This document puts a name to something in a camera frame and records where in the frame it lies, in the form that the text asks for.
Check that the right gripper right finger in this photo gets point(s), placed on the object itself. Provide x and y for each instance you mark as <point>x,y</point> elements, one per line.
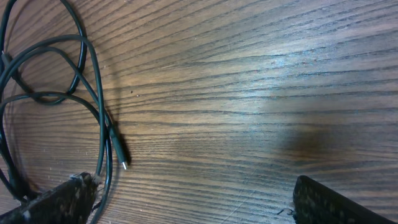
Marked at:
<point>317,204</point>

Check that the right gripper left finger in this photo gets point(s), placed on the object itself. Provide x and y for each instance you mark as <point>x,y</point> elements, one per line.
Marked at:
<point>70,202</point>

